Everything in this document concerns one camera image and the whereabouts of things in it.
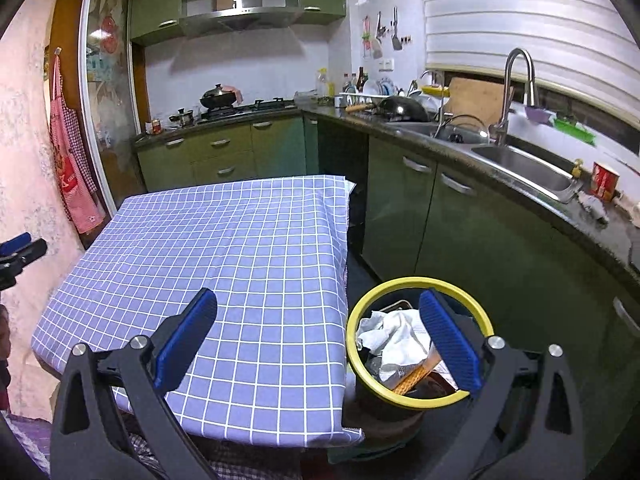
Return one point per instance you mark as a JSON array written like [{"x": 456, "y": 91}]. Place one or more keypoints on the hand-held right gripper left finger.
[{"x": 185, "y": 340}]

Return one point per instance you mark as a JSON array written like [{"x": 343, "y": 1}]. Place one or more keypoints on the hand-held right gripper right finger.
[{"x": 450, "y": 340}]

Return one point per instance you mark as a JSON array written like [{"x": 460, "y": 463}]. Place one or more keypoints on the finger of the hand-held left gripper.
[
  {"x": 14, "y": 245},
  {"x": 30, "y": 251}
]

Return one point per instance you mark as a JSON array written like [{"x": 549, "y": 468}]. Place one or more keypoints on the white tissue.
[{"x": 395, "y": 335}]

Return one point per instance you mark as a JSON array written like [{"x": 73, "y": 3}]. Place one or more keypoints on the silver foil wrapper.
[{"x": 385, "y": 374}]

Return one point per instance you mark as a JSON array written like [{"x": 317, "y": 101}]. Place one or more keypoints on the yellow rimmed dark bin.
[{"x": 385, "y": 410}]

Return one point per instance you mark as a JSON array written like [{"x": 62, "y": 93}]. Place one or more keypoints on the red checked apron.
[{"x": 70, "y": 175}]

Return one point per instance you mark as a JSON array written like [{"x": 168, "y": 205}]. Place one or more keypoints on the blue checked tablecloth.
[{"x": 225, "y": 260}]

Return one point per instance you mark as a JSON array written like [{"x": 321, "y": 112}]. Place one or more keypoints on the green sink base cabinet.
[{"x": 475, "y": 240}]

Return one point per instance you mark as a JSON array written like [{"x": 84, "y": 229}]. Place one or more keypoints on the purple checked cloth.
[{"x": 240, "y": 465}]

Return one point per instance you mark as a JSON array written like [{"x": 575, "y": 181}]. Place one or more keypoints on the small red can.
[{"x": 156, "y": 127}]

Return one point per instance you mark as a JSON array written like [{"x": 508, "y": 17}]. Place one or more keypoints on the frosted sliding door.
[{"x": 112, "y": 85}]

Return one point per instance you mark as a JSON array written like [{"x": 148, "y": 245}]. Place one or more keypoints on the steel sink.
[{"x": 525, "y": 167}]

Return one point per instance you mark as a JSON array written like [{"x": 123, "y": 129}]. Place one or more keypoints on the dark stone countertop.
[{"x": 615, "y": 245}]

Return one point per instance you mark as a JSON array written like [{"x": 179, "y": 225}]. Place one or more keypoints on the green stove base cabinet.
[{"x": 225, "y": 150}]

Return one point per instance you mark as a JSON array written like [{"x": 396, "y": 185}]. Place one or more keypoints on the grey dishcloth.
[{"x": 592, "y": 207}]

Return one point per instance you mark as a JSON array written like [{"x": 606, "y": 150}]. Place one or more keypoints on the glass pot lid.
[{"x": 460, "y": 135}]

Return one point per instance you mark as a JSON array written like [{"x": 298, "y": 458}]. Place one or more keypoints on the red paper cup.
[{"x": 605, "y": 180}]

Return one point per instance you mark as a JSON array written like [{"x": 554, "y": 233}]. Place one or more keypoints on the slim steel faucet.
[{"x": 440, "y": 105}]

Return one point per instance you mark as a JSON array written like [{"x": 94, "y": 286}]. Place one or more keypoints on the wooden cutting board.
[{"x": 475, "y": 100}]

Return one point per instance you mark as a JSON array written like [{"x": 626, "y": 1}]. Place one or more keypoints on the purple soap holder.
[{"x": 539, "y": 114}]

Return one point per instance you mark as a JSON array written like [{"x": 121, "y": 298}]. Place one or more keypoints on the black wok with lid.
[{"x": 218, "y": 97}]

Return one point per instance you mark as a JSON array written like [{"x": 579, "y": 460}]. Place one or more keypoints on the green plastic tray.
[{"x": 575, "y": 130}]

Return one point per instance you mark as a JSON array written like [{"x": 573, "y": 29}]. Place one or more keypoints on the black gas stove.
[{"x": 265, "y": 106}]

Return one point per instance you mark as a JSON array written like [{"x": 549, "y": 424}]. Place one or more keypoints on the yellow plastic tray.
[{"x": 435, "y": 90}]

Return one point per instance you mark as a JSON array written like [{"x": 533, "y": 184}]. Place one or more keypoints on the white dish rack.
[{"x": 372, "y": 91}]

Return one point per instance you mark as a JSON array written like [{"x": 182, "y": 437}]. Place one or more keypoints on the tall steel faucet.
[{"x": 507, "y": 80}]

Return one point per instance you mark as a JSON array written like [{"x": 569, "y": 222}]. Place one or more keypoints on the dark sauce bottle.
[{"x": 360, "y": 80}]

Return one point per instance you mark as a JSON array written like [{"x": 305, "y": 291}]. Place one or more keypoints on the clear plastic oil bottle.
[{"x": 323, "y": 85}]

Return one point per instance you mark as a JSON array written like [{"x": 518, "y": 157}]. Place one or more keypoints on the hanging black spatula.
[{"x": 396, "y": 42}]

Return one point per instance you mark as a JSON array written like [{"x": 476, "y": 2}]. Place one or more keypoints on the steel range hood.
[{"x": 240, "y": 17}]

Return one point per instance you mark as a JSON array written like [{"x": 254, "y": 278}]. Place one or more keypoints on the hanging pink utensil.
[{"x": 367, "y": 35}]

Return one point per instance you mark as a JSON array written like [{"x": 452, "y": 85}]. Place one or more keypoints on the white window blind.
[{"x": 525, "y": 10}]

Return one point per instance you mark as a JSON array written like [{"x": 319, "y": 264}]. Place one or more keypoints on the white wall socket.
[{"x": 386, "y": 65}]

